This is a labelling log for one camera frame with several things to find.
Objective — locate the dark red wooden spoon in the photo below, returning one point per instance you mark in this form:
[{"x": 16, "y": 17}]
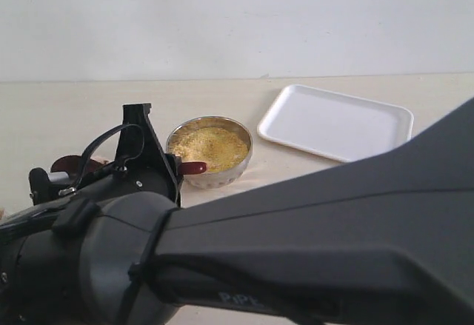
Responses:
[{"x": 70, "y": 165}]

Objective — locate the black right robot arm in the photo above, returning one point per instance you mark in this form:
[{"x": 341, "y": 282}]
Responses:
[{"x": 384, "y": 240}]

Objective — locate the white rectangular plastic tray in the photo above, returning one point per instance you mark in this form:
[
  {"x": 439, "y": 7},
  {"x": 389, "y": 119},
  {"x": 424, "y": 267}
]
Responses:
[{"x": 334, "y": 125}]

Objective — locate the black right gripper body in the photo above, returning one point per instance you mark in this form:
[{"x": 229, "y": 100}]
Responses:
[{"x": 85, "y": 258}]

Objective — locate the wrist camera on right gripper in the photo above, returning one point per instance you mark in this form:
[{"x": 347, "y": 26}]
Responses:
[{"x": 45, "y": 186}]

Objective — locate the steel bowl of yellow grain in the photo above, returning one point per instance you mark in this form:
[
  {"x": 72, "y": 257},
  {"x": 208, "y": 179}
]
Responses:
[{"x": 223, "y": 144}]

